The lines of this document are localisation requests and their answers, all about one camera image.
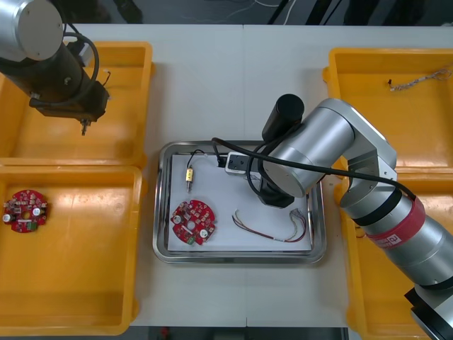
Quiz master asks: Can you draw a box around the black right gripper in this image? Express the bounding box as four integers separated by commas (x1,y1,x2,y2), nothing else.
257,178,295,210

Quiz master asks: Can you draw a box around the white cable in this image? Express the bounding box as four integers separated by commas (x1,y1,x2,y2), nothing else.
282,0,298,22

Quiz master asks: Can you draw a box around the white sheet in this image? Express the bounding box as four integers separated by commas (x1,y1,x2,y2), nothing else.
166,152,313,254

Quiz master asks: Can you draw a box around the steel tray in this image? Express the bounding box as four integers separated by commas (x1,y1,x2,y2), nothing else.
152,140,327,265

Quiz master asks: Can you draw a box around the small metal solenoid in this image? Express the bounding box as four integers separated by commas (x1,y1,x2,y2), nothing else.
185,149,210,193

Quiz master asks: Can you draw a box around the round red circuit board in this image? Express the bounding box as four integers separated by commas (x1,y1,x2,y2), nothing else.
2,189,53,234
171,199,218,247

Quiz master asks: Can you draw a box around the red green white wire harness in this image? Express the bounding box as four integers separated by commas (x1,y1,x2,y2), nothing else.
231,208,308,244

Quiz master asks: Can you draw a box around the blue-white twisted wire harness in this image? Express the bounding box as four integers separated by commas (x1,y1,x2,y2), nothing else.
387,69,453,92

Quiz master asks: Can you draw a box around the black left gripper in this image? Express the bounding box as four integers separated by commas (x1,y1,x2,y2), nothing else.
28,81,109,123

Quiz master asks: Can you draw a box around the yellow-orange plastic bin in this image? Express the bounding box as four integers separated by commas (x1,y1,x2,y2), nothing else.
0,40,156,169
334,172,453,340
0,165,148,336
321,47,453,178

